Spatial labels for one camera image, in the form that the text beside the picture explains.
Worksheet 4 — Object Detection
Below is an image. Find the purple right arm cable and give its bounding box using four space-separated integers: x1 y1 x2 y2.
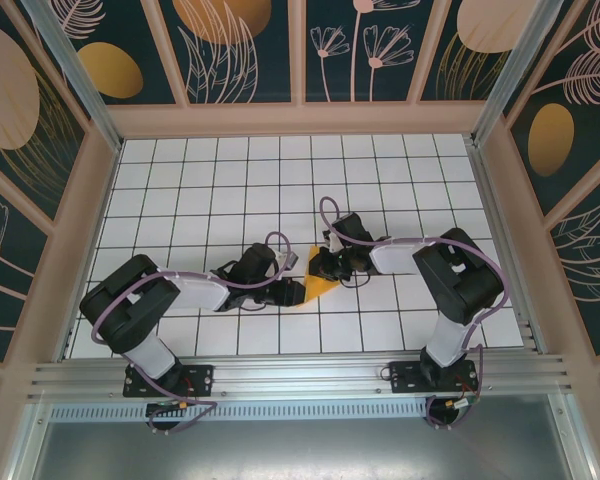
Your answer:
318 195 510 432

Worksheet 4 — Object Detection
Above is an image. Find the aluminium corner post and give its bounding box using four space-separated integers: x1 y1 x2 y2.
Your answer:
19 0 125 152
471 0 565 147

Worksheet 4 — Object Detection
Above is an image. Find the aluminium side rail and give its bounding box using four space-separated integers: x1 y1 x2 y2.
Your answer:
465 137 549 354

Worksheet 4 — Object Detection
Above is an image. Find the grey sheet metal panel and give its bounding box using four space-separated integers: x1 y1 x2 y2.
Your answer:
9 394 600 480

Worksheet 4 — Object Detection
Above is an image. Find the aluminium mounting rail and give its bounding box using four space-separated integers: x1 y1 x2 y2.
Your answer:
27 353 576 401

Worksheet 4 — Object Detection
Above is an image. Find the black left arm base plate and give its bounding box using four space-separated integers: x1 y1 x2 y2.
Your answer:
123 360 215 399

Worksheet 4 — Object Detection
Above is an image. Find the slotted grey cable duct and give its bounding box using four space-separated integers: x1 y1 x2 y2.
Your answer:
49 397 431 422

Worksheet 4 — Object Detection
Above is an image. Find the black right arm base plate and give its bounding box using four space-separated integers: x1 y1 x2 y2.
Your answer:
388 360 480 395

